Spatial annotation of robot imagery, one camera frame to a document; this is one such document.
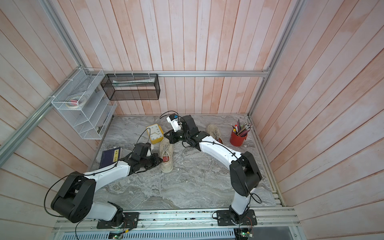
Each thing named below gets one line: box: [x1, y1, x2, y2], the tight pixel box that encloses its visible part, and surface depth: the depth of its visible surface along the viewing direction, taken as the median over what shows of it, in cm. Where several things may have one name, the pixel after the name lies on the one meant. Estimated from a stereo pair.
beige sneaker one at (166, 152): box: [159, 137, 174, 174], surface depth 91 cm
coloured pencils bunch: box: [231, 119, 253, 137], surface depth 97 cm
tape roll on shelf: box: [65, 96, 87, 109], surface depth 75 cm
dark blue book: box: [99, 147, 122, 169], surface depth 97 cm
